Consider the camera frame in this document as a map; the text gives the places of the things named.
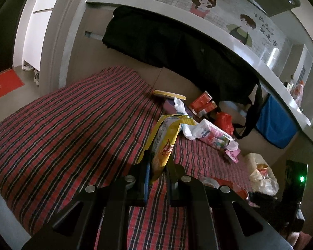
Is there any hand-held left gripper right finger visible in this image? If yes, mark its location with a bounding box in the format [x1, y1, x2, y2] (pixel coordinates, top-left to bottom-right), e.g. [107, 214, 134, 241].
[165, 160, 294, 250]

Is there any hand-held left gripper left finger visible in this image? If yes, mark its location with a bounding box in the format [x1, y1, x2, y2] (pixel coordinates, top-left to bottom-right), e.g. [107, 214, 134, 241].
[22, 150, 153, 250]

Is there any white plastic bag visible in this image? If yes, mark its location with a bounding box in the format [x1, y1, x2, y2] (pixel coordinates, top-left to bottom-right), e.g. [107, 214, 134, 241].
[198, 152, 279, 204]

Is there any yellow snack bag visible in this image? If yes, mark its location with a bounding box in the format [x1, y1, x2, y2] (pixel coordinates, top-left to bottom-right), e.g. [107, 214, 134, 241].
[137, 114, 199, 184]

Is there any purple cartoon sponge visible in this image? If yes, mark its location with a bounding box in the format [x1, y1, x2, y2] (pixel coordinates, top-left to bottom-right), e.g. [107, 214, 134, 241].
[163, 98, 191, 116]

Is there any yellow-rimmed white scrubber pad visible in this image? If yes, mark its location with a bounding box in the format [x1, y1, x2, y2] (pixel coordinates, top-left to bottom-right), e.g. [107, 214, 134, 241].
[153, 90, 186, 101]

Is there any instant noodle cup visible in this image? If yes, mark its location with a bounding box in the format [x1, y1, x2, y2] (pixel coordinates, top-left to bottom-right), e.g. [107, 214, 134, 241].
[255, 163, 271, 179]

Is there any crumpled white plastic wrapper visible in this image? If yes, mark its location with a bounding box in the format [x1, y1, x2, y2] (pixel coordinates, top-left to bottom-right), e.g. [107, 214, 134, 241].
[182, 119, 212, 140]

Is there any pink printed packet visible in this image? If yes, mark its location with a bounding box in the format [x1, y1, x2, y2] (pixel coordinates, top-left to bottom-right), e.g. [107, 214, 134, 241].
[199, 124, 239, 151]

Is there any blue towel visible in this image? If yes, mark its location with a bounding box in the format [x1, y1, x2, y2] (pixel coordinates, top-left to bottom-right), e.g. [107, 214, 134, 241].
[256, 94, 298, 149]

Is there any crumpled white tissue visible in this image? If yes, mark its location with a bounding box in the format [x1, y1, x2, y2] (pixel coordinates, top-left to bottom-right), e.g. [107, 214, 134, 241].
[173, 96, 187, 115]

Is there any red plastic bag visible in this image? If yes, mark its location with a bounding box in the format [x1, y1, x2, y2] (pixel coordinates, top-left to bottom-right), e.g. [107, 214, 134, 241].
[214, 111, 235, 136]

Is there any red drink carton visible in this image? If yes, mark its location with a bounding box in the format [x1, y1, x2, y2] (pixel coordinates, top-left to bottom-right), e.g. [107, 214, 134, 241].
[198, 101, 217, 118]

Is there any red snack box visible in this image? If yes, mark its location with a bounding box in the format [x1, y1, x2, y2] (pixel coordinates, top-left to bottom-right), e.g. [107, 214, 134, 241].
[189, 91, 213, 112]

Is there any orange label bottle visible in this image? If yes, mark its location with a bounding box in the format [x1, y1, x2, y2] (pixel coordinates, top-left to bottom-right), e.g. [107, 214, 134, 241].
[292, 81, 305, 107]

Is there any red striped blanket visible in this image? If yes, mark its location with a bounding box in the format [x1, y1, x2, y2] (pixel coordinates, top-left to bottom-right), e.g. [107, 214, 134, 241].
[0, 66, 253, 250]

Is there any black cloth bag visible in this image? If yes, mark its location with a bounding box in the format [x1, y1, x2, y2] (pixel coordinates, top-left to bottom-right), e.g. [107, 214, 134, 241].
[102, 6, 263, 140]

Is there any grey counter ledge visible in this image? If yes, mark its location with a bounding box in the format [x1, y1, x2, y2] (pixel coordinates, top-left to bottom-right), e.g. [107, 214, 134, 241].
[86, 0, 311, 129]

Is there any red doormat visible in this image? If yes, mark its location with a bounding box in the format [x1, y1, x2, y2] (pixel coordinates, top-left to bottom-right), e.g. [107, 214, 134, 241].
[0, 68, 25, 105]

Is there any white cabinet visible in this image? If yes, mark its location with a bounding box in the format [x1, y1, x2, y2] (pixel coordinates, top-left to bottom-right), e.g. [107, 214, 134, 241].
[22, 0, 62, 71]

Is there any black lettering wall sticker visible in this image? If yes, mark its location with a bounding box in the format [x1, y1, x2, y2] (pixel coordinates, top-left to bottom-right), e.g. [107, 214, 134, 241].
[253, 12, 278, 49]

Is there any boy wall sticker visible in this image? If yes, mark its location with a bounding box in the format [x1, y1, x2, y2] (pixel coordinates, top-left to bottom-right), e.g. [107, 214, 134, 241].
[226, 14, 256, 48]

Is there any girl wall sticker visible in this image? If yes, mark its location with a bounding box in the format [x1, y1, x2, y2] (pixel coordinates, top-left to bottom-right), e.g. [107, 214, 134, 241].
[189, 0, 216, 19]

